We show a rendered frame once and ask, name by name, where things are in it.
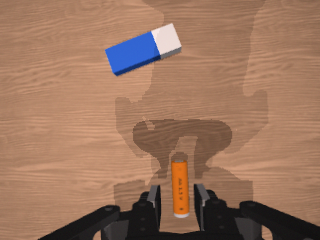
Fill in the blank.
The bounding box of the blue and white eraser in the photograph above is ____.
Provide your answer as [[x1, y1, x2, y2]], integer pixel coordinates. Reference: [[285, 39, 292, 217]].
[[105, 23, 182, 76]]

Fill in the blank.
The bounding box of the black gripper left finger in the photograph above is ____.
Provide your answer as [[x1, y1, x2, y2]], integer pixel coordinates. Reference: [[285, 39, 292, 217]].
[[37, 185, 161, 240]]

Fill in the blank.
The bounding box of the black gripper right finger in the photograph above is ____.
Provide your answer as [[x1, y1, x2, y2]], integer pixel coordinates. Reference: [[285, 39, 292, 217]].
[[194, 184, 320, 240]]

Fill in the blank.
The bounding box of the orange aa battery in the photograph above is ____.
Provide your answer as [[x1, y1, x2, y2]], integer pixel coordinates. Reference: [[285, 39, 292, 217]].
[[171, 160, 189, 218]]

